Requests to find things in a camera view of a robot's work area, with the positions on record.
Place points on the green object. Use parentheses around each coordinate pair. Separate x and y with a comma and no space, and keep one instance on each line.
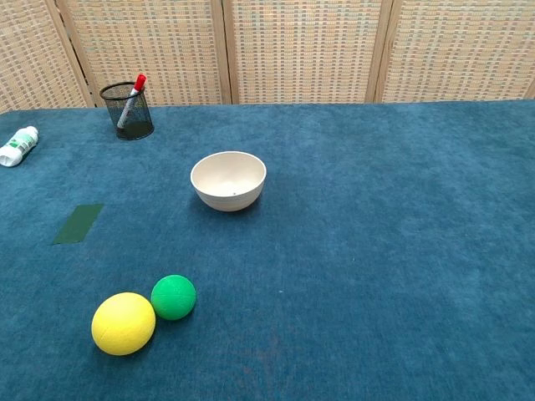
(77,224)

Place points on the cream ceramic bowl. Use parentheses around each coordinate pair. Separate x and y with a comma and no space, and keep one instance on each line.
(228,181)

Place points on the blue carpet table cover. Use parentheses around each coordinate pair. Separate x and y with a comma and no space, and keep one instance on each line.
(334,250)

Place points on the green foam ball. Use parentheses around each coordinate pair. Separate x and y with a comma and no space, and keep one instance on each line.
(173,297)

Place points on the woven rattan folding screen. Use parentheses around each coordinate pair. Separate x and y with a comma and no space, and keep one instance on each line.
(267,50)

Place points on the black mesh pen holder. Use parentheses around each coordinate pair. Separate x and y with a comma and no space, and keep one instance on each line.
(129,117)

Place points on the red capped marker pen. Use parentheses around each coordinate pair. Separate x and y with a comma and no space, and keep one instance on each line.
(130,103)

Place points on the yellow foam ball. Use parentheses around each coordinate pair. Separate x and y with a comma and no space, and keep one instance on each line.
(123,323)

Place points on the white plastic bottle green label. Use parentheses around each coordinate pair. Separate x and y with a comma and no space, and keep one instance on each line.
(18,146)

